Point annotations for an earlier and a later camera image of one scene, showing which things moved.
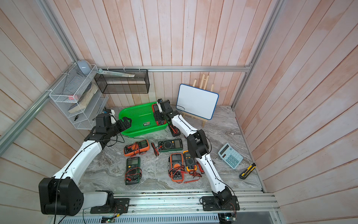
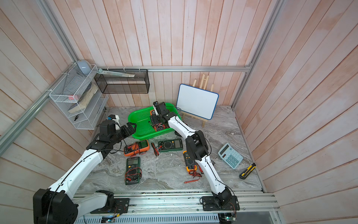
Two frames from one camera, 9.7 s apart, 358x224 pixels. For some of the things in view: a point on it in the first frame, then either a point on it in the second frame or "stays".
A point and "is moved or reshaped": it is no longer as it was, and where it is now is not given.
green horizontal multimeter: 170,145 stays
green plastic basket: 142,120 is moved or reshaped
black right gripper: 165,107 to 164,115
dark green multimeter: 133,171 stays
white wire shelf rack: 79,96 stays
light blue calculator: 230,156 stays
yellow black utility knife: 244,174 stays
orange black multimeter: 177,167 to 159,127
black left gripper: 123,127 to 127,133
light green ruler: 115,73 stays
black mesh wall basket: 109,84 stays
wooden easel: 203,86 stays
